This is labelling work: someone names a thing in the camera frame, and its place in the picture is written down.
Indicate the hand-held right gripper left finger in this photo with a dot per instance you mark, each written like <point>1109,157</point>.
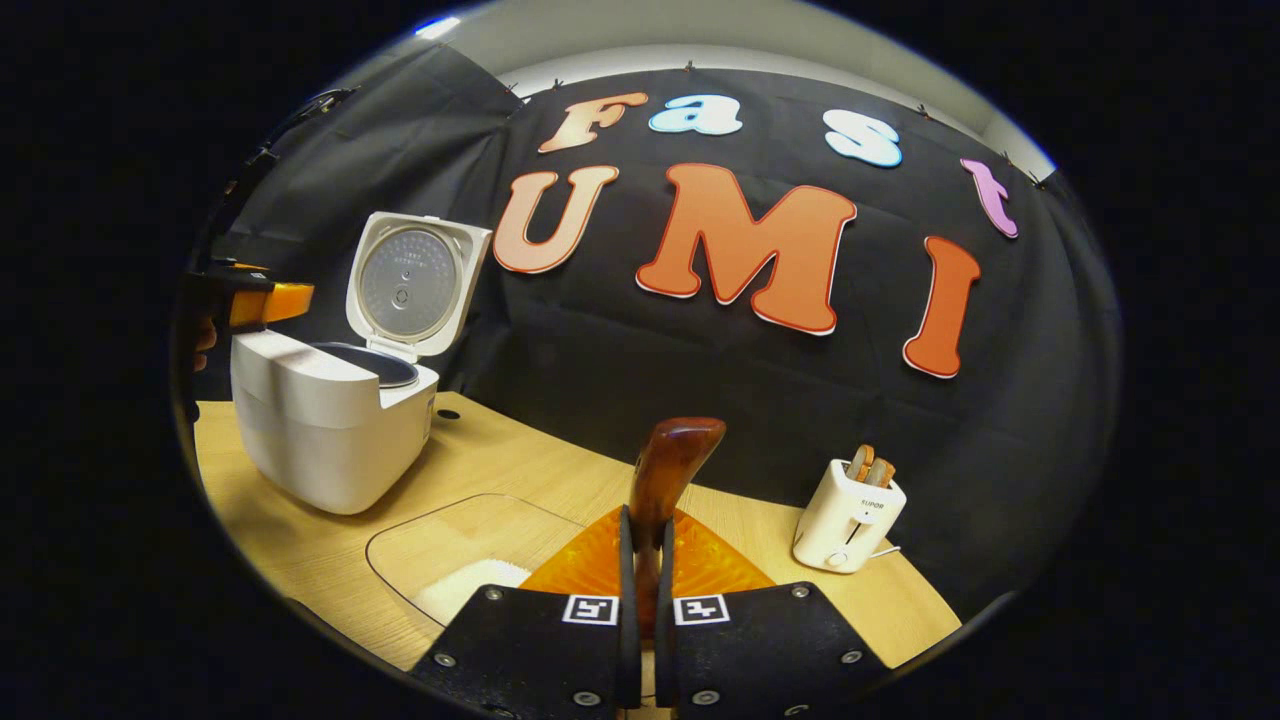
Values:
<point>628,620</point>

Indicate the white rice cooker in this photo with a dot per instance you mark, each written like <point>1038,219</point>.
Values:
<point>320,440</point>

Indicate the black backdrop cloth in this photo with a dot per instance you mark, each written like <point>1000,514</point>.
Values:
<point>600,350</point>

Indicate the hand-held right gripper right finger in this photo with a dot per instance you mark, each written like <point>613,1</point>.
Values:
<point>665,640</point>

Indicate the toasted bread slice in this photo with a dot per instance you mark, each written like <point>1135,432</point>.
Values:
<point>860,463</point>
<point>880,472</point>

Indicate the brown wooden spoon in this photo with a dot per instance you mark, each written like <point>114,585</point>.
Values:
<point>670,460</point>

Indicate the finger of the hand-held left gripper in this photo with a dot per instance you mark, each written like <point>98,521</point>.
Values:
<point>280,302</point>

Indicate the white toaster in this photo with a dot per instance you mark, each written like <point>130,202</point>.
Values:
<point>840,520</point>

